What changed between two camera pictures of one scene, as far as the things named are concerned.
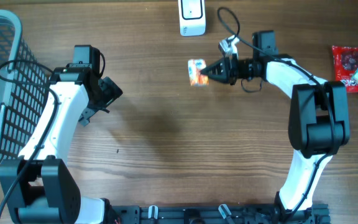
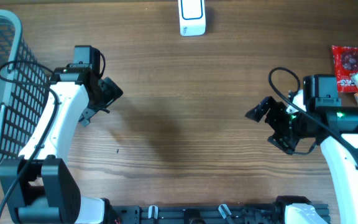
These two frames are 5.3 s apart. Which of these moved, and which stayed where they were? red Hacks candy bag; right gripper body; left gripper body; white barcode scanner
Moved: right gripper body
Stayed: left gripper body; red Hacks candy bag; white barcode scanner
